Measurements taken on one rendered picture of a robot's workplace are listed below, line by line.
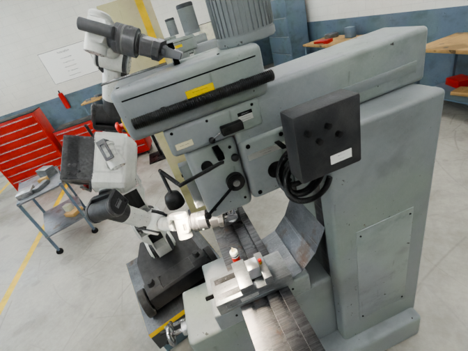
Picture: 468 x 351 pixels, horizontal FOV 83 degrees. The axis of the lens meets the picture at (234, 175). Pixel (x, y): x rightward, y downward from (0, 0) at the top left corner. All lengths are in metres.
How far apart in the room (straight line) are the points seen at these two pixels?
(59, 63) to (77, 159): 9.04
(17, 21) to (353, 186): 10.14
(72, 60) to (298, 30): 6.80
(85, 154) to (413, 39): 1.37
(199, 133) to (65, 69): 9.51
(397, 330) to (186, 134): 1.69
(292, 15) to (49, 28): 6.91
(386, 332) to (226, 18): 1.84
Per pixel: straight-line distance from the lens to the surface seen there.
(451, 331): 2.34
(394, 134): 1.15
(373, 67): 1.16
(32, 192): 3.95
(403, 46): 1.23
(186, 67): 0.85
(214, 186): 1.01
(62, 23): 10.22
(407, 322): 2.08
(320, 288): 1.58
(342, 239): 1.28
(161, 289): 1.99
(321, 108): 0.73
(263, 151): 0.98
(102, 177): 1.30
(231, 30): 0.92
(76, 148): 1.35
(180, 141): 0.89
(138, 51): 0.94
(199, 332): 1.55
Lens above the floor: 1.98
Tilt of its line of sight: 31 degrees down
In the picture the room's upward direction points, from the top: 18 degrees counter-clockwise
